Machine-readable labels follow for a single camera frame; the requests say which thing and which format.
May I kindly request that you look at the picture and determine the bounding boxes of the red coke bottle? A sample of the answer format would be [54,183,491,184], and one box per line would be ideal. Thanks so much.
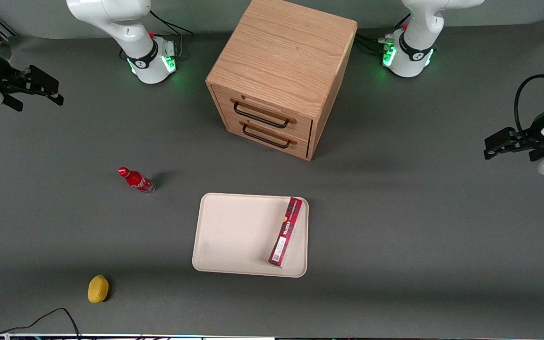
[118,167,156,195]

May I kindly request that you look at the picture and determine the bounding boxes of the beige plastic tray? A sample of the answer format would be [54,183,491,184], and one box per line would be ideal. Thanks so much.
[192,192,309,278]

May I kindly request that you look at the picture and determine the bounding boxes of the wood drawer with short handle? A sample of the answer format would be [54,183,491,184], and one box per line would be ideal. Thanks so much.
[225,117,311,159]

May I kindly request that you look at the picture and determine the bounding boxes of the black left base cables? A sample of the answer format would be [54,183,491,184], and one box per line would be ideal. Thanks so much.
[355,13,410,56]

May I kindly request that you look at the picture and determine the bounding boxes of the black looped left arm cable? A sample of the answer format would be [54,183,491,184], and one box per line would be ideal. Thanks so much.
[514,74,544,134]

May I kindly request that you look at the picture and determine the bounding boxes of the wood drawer with long handle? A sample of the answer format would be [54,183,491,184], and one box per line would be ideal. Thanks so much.
[212,84,314,142]

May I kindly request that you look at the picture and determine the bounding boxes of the red cookie box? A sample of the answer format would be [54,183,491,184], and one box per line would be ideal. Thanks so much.
[268,196,304,268]

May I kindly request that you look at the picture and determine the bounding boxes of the short black drawer handle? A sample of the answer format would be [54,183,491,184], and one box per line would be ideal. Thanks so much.
[242,123,292,150]

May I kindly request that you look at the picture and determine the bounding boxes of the long black drawer handle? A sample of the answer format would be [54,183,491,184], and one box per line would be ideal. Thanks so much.
[233,101,291,129]

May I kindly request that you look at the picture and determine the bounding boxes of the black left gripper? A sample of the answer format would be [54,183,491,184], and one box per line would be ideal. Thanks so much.
[484,105,544,163]

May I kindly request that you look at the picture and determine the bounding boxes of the oak wood drawer cabinet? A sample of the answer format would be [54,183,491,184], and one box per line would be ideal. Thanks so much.
[205,0,358,162]

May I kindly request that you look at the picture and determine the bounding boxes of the yellow lemon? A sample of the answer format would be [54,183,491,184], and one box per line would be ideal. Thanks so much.
[87,275,110,304]

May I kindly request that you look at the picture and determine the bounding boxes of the black cable at table edge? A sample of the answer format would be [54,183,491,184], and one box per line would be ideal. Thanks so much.
[0,307,82,340]

